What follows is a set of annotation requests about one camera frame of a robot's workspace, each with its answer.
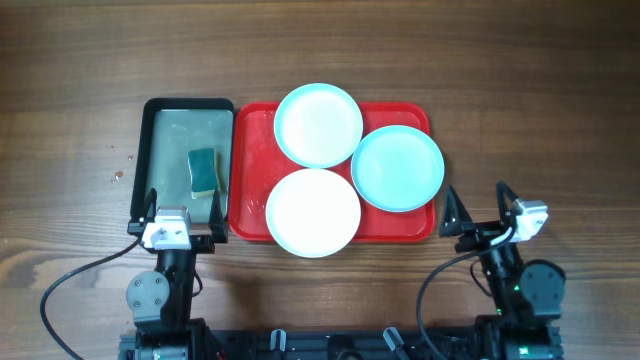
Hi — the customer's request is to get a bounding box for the light blue top plate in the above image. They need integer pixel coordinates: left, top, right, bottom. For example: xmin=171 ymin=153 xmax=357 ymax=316
xmin=273 ymin=83 xmax=364 ymax=168

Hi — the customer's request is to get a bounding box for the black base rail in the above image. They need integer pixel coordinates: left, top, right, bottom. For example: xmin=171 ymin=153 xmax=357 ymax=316
xmin=118 ymin=327 xmax=564 ymax=360

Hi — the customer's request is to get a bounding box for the red plastic tray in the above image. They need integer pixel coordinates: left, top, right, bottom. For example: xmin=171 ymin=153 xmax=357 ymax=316
xmin=228 ymin=102 xmax=436 ymax=243

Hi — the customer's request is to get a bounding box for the green yellow sponge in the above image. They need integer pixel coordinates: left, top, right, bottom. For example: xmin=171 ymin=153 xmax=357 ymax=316
xmin=188 ymin=148 xmax=220 ymax=199

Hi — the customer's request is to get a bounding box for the black cable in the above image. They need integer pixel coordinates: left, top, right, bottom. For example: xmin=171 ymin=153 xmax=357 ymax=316
xmin=39 ymin=237 xmax=144 ymax=360
xmin=415 ymin=227 xmax=516 ymax=360

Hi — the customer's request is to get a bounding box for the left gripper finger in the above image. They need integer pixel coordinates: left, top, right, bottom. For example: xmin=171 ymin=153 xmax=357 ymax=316
xmin=142 ymin=188 xmax=157 ymax=223
xmin=208 ymin=189 xmax=226 ymax=235

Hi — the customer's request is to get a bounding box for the left black cable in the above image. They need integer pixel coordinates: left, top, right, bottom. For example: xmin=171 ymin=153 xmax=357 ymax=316
xmin=39 ymin=237 xmax=144 ymax=360

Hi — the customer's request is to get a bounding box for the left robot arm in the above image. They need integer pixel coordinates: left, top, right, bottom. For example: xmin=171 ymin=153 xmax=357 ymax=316
xmin=118 ymin=189 xmax=228 ymax=360

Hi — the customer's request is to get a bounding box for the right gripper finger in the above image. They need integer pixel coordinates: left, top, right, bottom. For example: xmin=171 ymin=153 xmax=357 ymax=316
xmin=496 ymin=181 xmax=519 ymax=223
xmin=439 ymin=186 xmax=473 ymax=237

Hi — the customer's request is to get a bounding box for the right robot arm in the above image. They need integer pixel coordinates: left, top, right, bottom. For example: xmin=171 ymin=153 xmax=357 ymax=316
xmin=439 ymin=182 xmax=566 ymax=360

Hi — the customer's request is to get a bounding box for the light green right plate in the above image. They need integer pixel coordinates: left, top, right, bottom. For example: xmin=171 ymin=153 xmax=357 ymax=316
xmin=351 ymin=125 xmax=445 ymax=213

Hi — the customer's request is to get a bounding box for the right black cable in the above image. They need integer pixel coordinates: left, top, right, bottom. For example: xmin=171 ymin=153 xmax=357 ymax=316
xmin=415 ymin=227 xmax=516 ymax=360

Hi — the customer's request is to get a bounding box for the white front plate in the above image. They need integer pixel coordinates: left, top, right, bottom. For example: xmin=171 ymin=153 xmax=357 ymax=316
xmin=265 ymin=168 xmax=362 ymax=258

